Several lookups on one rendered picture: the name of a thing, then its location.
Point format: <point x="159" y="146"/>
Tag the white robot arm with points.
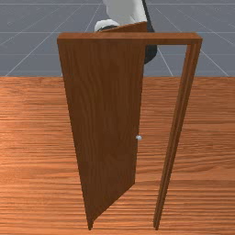
<point x="122" y="10"/>

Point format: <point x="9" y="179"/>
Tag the brown wooden door leaf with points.
<point x="104" y="122"/>

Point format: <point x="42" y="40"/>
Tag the brown wooden door frame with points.
<point x="180" y="101"/>

